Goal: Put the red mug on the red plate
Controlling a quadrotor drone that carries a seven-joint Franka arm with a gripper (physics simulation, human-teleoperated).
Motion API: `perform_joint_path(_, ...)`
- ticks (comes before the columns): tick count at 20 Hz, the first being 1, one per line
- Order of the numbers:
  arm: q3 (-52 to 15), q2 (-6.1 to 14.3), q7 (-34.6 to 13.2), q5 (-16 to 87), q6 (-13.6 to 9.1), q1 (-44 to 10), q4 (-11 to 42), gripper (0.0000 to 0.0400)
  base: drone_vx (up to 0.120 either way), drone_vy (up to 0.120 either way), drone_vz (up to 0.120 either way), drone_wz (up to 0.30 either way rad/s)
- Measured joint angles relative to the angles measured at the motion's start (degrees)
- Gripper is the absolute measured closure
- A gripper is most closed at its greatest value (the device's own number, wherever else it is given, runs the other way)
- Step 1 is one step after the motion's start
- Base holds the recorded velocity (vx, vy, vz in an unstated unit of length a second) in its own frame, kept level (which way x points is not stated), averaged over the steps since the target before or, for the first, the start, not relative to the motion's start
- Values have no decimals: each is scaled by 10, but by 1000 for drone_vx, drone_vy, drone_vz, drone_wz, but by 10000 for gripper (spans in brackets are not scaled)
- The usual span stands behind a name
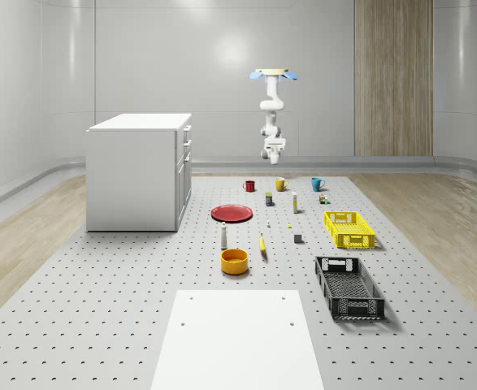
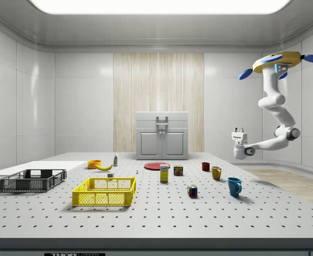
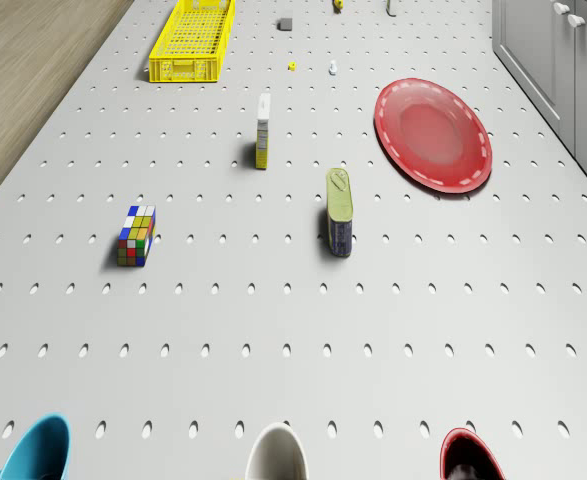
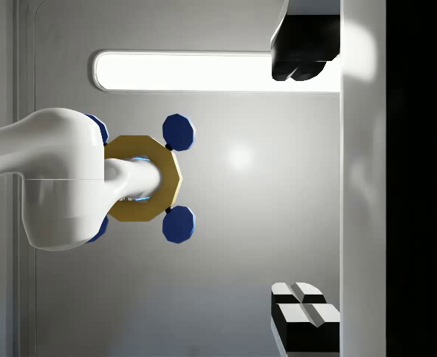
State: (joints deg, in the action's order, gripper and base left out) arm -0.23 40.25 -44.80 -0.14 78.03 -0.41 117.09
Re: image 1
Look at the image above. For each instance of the banana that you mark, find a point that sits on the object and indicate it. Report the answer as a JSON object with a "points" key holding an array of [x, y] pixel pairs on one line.
{"points": [[263, 245]]}

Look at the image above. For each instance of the yellow bowl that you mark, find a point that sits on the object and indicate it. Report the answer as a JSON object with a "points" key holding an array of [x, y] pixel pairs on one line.
{"points": [[234, 266]]}

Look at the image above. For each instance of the dark grey basket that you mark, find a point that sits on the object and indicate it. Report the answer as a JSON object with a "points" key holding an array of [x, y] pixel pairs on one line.
{"points": [[358, 308]]}

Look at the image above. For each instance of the yellow and white box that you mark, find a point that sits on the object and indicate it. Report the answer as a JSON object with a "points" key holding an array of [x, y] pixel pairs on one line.
{"points": [[294, 203]]}

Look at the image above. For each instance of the yellow mug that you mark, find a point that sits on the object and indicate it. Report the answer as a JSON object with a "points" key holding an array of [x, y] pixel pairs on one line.
{"points": [[279, 185]]}

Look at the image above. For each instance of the red mug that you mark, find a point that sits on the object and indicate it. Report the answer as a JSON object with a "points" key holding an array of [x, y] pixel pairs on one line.
{"points": [[249, 186]]}

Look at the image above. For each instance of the yellow basket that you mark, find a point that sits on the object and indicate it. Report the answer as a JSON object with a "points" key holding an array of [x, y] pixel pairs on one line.
{"points": [[354, 239]]}

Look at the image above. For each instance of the flat-sided can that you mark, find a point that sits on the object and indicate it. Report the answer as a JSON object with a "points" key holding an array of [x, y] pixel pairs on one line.
{"points": [[269, 199]]}

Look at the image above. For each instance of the white cabinet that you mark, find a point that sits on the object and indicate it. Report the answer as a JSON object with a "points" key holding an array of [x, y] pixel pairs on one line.
{"points": [[132, 178]]}

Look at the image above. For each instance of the grey cube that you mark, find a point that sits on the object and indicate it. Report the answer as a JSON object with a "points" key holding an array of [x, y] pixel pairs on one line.
{"points": [[298, 239]]}

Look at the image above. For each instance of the drone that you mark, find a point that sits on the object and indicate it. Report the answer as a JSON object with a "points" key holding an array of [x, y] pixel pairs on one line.
{"points": [[273, 72]]}

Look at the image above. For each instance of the red plate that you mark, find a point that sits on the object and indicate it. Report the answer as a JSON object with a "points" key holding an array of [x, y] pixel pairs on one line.
{"points": [[232, 213]]}

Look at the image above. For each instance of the white board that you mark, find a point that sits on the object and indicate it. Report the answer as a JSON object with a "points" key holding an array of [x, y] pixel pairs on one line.
{"points": [[238, 341]]}

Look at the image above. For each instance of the blue mug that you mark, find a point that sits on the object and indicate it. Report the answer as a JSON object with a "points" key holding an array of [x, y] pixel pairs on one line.
{"points": [[316, 185]]}

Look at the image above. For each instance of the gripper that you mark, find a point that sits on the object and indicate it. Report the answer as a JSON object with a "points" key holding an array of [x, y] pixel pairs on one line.
{"points": [[275, 143]]}

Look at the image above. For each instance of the tall white bottle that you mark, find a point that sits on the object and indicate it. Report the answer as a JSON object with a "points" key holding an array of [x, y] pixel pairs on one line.
{"points": [[224, 239]]}

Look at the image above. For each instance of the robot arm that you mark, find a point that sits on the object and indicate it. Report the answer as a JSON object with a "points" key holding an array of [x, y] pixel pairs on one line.
{"points": [[271, 105]]}

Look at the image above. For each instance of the puzzle cube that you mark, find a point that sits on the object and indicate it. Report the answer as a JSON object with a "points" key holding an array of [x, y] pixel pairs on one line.
{"points": [[323, 199]]}

